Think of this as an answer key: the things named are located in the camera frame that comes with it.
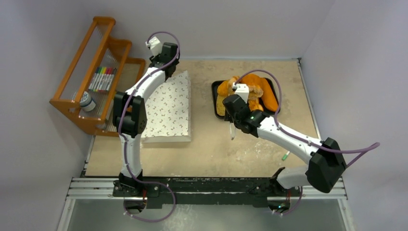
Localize white blue tape roll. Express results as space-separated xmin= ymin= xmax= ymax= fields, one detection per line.
xmin=79 ymin=91 xmax=96 ymax=112

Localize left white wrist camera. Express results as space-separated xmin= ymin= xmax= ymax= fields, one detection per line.
xmin=145 ymin=36 xmax=163 ymax=57

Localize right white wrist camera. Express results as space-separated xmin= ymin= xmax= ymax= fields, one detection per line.
xmin=232 ymin=83 xmax=250 ymax=103

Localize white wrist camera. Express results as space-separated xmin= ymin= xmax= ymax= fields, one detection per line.
xmin=145 ymin=36 xmax=163 ymax=57
xmin=232 ymin=83 xmax=250 ymax=103

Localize large fake bread loaf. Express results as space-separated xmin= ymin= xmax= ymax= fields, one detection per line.
xmin=239 ymin=74 xmax=264 ymax=100

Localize purple cable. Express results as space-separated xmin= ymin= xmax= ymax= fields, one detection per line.
xmin=232 ymin=69 xmax=381 ymax=216
xmin=118 ymin=31 xmax=181 ymax=223

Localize aluminium rail frame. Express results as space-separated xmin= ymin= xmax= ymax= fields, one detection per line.
xmin=58 ymin=59 xmax=353 ymax=231

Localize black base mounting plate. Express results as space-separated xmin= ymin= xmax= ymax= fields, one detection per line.
xmin=113 ymin=176 xmax=300 ymax=210

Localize metal tongs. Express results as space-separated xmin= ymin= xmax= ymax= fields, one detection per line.
xmin=229 ymin=123 xmax=236 ymax=140

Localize orange wooden shelf rack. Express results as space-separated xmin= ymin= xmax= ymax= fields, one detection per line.
xmin=50 ymin=16 xmax=146 ymax=137

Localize black plastic tray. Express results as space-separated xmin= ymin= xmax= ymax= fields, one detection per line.
xmin=211 ymin=78 xmax=278 ymax=119

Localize round fake bread bun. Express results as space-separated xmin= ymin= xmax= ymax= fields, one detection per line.
xmin=229 ymin=76 xmax=239 ymax=86

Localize sliced seeded fake bread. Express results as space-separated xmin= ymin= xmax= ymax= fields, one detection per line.
xmin=216 ymin=95 xmax=226 ymax=116

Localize set of coloured markers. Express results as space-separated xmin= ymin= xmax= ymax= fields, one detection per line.
xmin=88 ymin=66 xmax=117 ymax=92

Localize green tipped white marker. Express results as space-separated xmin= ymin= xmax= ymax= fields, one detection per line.
xmin=282 ymin=152 xmax=290 ymax=161

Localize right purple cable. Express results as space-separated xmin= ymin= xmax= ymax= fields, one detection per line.
xmin=232 ymin=69 xmax=381 ymax=216

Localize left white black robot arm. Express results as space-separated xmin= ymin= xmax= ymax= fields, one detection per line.
xmin=113 ymin=42 xmax=180 ymax=197

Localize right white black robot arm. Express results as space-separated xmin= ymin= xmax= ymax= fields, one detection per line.
xmin=223 ymin=94 xmax=346 ymax=196

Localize white patterned paper bag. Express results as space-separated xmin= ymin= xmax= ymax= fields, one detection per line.
xmin=141 ymin=71 xmax=191 ymax=143

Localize lumpy orange fake bread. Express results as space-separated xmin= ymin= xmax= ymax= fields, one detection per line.
xmin=217 ymin=80 xmax=234 ymax=97

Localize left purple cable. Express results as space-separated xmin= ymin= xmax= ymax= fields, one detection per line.
xmin=118 ymin=31 xmax=181 ymax=223

